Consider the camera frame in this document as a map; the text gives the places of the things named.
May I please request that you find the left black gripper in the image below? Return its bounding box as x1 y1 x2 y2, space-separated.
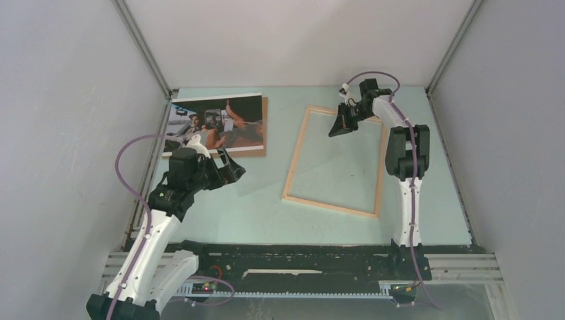
188 147 245 193

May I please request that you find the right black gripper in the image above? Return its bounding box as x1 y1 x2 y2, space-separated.
330 102 376 137

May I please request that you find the wooden picture frame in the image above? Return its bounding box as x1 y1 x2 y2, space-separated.
282 106 388 219

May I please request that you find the printed photo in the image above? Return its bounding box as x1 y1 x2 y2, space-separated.
163 93 264 157

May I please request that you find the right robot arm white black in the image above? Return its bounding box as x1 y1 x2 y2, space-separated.
328 79 430 247

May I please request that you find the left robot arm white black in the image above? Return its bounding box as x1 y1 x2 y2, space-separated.
86 145 246 319

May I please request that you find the brown backing board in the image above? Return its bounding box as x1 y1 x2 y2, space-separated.
218 95 268 157

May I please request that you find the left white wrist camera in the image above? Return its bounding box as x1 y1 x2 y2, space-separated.
184 134 211 159

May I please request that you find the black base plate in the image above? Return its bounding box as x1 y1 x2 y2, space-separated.
165 240 432 295

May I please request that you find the aluminium rail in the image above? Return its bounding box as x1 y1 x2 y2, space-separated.
101 252 504 285

